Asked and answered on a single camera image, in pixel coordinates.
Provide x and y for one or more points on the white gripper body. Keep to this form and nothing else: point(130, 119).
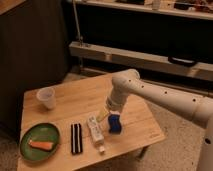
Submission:
point(103, 113)

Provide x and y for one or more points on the black handle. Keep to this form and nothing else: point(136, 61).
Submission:
point(182, 63)

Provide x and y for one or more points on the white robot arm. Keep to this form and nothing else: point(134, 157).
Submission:
point(193, 107)

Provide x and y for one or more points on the green plate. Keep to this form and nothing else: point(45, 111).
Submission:
point(46, 132)

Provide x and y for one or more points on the orange carrot piece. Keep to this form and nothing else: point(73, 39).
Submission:
point(47, 146)

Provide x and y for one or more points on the black striped rectangular block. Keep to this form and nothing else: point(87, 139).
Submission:
point(76, 139)

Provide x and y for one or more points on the metal vertical pole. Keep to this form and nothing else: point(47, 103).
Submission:
point(79, 37)

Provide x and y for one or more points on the wooden table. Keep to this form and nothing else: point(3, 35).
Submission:
point(75, 102)

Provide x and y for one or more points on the long white shelf beam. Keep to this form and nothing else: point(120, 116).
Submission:
point(141, 60)

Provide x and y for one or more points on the white plastic cup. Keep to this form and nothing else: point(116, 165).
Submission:
point(46, 96)

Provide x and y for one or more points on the blue sponge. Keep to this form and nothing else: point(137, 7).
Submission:
point(114, 124)

